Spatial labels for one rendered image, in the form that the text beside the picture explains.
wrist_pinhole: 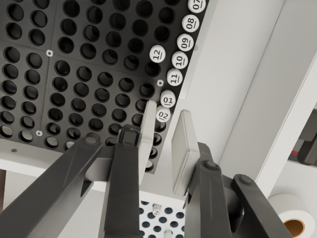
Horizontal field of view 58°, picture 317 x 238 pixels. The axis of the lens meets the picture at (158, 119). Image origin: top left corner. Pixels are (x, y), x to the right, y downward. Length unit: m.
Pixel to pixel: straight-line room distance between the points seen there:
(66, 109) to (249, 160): 0.17
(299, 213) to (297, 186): 0.05
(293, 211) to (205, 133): 0.20
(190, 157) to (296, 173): 0.35
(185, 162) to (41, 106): 0.15
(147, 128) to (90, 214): 0.35
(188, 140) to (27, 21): 0.16
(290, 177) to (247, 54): 0.24
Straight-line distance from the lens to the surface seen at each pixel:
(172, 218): 0.45
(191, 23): 0.22
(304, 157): 0.29
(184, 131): 0.18
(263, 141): 0.26
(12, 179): 0.50
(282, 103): 0.25
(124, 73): 0.24
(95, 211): 0.50
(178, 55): 0.23
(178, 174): 0.17
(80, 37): 0.24
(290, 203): 0.49
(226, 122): 0.33
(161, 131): 0.26
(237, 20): 0.31
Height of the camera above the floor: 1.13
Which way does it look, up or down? 68 degrees down
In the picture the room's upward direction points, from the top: 180 degrees clockwise
